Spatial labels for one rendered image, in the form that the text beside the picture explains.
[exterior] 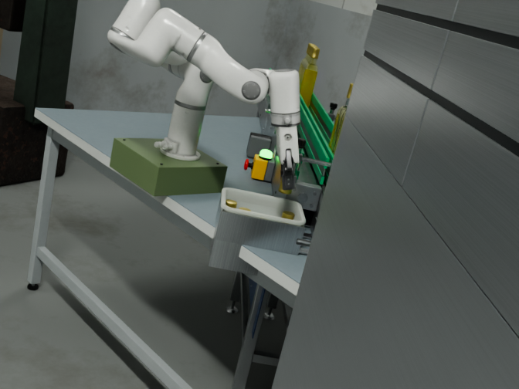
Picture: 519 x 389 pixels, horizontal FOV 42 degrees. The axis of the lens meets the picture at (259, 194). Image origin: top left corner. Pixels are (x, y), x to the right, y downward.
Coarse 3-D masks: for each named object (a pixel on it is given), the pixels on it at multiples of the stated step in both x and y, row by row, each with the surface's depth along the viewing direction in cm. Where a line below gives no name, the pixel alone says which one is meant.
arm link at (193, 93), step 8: (184, 64) 198; (192, 64) 195; (176, 72) 202; (184, 72) 198; (192, 72) 195; (200, 72) 195; (184, 80) 198; (192, 80) 196; (200, 80) 197; (208, 80) 198; (184, 88) 198; (192, 88) 197; (200, 88) 198; (208, 88) 200; (176, 96) 201; (184, 96) 199; (192, 96) 198; (200, 96) 199; (208, 96) 202; (184, 104) 199; (192, 104) 199; (200, 104) 200
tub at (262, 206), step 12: (228, 192) 186; (240, 192) 187; (252, 192) 188; (240, 204) 188; (252, 204) 188; (264, 204) 188; (276, 204) 188; (288, 204) 188; (252, 216) 173; (264, 216) 172; (276, 216) 189; (300, 216) 178
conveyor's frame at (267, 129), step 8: (264, 104) 319; (264, 112) 311; (264, 120) 303; (264, 128) 295; (272, 128) 264; (272, 136) 258; (272, 144) 252; (272, 152) 247; (280, 168) 214; (272, 184) 227; (280, 192) 203; (320, 200) 190; (312, 216) 206; (312, 224) 195
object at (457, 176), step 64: (384, 0) 90; (448, 0) 64; (512, 0) 49; (384, 64) 84; (448, 64) 60; (512, 64) 47; (384, 128) 77; (448, 128) 57; (512, 128) 45; (448, 192) 54; (512, 192) 43; (512, 256) 42; (512, 320) 40
